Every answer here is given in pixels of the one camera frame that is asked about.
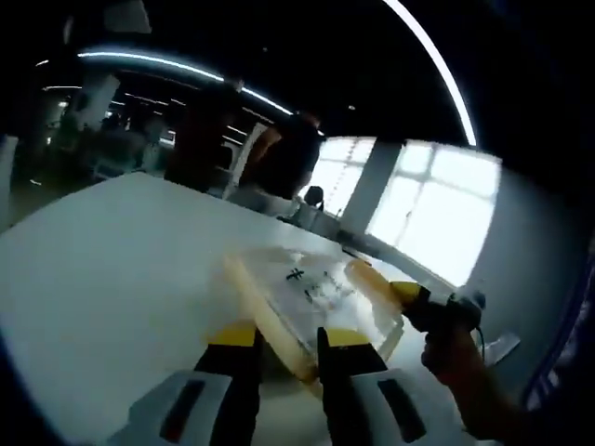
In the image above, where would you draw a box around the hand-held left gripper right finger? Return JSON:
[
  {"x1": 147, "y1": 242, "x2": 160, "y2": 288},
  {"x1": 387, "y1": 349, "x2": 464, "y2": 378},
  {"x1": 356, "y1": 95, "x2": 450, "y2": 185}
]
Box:
[{"x1": 317, "y1": 326, "x2": 470, "y2": 446}]

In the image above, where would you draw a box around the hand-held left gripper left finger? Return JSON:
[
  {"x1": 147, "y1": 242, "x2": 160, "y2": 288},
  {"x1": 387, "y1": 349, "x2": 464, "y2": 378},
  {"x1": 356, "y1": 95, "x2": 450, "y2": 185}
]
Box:
[{"x1": 109, "y1": 322, "x2": 265, "y2": 446}]

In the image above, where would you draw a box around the person's right hand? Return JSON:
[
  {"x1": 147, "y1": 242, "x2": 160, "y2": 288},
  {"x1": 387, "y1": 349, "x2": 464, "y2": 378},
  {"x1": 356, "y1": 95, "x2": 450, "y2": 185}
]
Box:
[{"x1": 419, "y1": 320, "x2": 484, "y2": 387}]

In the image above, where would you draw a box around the clear plastic bag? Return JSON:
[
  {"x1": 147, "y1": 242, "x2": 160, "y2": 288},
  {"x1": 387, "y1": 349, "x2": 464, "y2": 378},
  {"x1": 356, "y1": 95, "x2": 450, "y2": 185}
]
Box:
[{"x1": 483, "y1": 332, "x2": 522, "y2": 366}]

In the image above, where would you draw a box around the large bright window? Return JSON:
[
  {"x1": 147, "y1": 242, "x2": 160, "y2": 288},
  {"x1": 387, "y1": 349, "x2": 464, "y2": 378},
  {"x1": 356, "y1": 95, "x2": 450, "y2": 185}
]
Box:
[{"x1": 366, "y1": 138, "x2": 504, "y2": 287}]

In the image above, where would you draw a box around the window with blinds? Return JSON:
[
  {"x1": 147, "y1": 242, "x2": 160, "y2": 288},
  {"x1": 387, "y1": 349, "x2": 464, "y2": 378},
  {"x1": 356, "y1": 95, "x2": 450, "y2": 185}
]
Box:
[{"x1": 309, "y1": 137, "x2": 377, "y2": 217}]

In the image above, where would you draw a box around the ceiling light strip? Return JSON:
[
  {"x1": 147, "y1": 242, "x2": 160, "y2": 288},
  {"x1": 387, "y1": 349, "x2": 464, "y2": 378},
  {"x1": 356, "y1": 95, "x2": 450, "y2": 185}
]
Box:
[
  {"x1": 383, "y1": 0, "x2": 478, "y2": 148},
  {"x1": 76, "y1": 49, "x2": 294, "y2": 116}
]

